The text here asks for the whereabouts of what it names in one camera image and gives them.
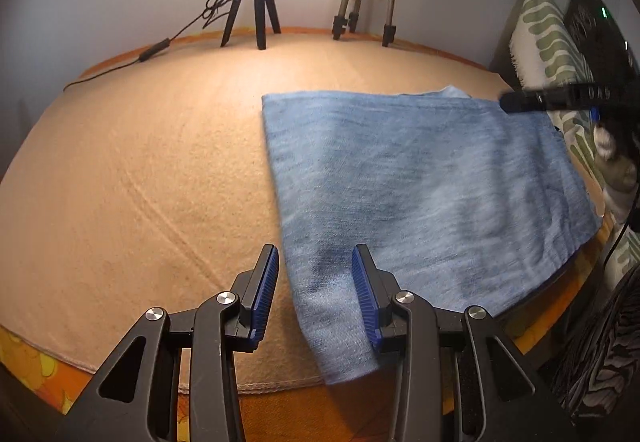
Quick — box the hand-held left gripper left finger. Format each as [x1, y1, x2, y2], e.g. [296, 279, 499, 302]
[55, 244, 280, 442]

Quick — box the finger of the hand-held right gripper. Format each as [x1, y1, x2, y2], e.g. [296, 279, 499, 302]
[500, 82, 606, 115]

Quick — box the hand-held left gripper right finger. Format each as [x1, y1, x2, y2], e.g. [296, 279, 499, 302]
[351, 243, 576, 442]

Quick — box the blue towel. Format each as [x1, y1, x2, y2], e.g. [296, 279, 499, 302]
[261, 84, 603, 387]

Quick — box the green patterned white pillow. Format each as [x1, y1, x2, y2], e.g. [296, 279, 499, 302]
[509, 0, 640, 273]

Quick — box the peach blanket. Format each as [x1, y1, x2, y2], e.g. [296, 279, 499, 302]
[0, 29, 608, 395]

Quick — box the zebra striped cloth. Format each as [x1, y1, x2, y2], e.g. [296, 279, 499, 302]
[550, 262, 640, 418]

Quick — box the orange floral bedsheet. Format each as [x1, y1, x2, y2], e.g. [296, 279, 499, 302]
[0, 24, 618, 442]

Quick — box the black cable with inline switch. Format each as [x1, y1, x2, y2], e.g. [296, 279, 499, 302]
[62, 0, 238, 92]

